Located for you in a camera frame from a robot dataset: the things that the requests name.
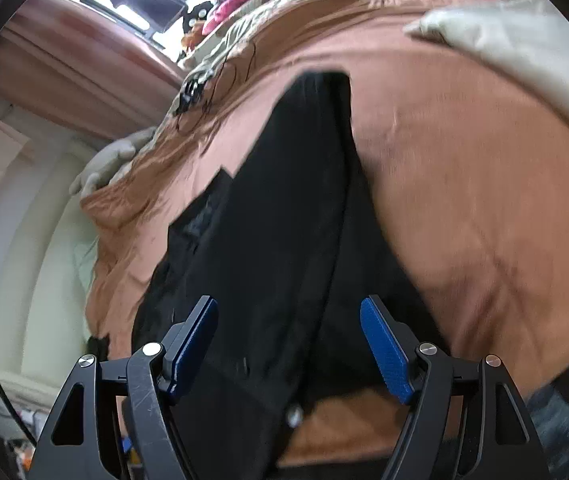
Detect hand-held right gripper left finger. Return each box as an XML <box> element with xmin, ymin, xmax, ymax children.
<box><xmin>27</xmin><ymin>295</ymin><xmax>218</xmax><ymax>480</ymax></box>

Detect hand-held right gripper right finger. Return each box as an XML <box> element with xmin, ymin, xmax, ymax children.
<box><xmin>359</xmin><ymin>294</ymin><xmax>550</xmax><ymax>480</ymax></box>

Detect black button-up shirt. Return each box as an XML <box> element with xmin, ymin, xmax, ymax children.
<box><xmin>122</xmin><ymin>71</ymin><xmax>453</xmax><ymax>468</ymax></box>

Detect folded black clothes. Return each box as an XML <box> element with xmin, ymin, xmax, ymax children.
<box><xmin>86</xmin><ymin>334</ymin><xmax>111</xmax><ymax>362</ymax></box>

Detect pale green pillow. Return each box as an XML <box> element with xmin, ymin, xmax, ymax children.
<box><xmin>72</xmin><ymin>240</ymin><xmax>100</xmax><ymax>291</ymax></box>

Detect brown duvet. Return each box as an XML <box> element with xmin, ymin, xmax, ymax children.
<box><xmin>79</xmin><ymin>0</ymin><xmax>569</xmax><ymax>466</ymax></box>

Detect cream padded headboard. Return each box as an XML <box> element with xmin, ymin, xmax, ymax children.
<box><xmin>0</xmin><ymin>135</ymin><xmax>100</xmax><ymax>411</ymax></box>

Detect grey plush toy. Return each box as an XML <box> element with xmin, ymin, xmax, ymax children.
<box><xmin>68</xmin><ymin>126</ymin><xmax>158</xmax><ymax>197</ymax></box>

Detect pink curtain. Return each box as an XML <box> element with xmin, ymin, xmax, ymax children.
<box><xmin>0</xmin><ymin>0</ymin><xmax>188</xmax><ymax>143</ymax></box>

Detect folded beige cloth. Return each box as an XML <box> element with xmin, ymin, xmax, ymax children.
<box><xmin>403</xmin><ymin>0</ymin><xmax>569</xmax><ymax>161</ymax></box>

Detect black plush toy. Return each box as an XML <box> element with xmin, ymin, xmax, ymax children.
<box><xmin>182</xmin><ymin>2</ymin><xmax>212</xmax><ymax>28</ymax></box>

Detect pink cloth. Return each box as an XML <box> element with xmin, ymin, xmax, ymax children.
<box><xmin>202</xmin><ymin>0</ymin><xmax>255</xmax><ymax>36</ymax></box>

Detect black cable with device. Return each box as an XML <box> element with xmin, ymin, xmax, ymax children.
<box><xmin>172</xmin><ymin>40</ymin><xmax>258</xmax><ymax>128</ymax></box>

